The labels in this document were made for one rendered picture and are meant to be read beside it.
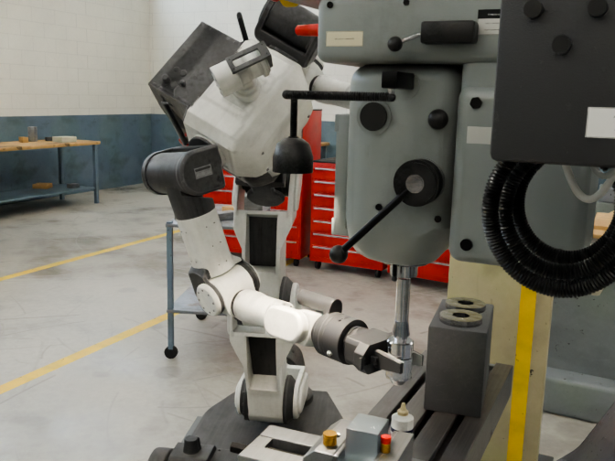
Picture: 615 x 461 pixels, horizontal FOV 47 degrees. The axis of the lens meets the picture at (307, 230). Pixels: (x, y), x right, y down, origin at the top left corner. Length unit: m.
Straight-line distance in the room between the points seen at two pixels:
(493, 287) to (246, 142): 1.71
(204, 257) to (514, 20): 0.96
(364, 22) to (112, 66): 11.04
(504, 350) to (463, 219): 2.03
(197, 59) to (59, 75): 9.61
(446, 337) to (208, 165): 0.61
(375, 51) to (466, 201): 0.26
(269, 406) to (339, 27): 1.29
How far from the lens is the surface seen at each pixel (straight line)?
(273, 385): 2.08
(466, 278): 3.01
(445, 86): 1.07
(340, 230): 1.23
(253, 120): 1.52
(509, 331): 3.03
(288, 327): 1.38
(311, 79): 1.91
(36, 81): 10.89
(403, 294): 1.22
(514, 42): 0.78
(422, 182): 1.05
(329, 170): 6.28
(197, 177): 1.48
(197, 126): 1.55
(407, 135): 1.09
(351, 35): 1.10
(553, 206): 1.03
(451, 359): 1.51
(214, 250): 1.54
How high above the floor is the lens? 1.58
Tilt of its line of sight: 11 degrees down
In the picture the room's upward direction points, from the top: 1 degrees clockwise
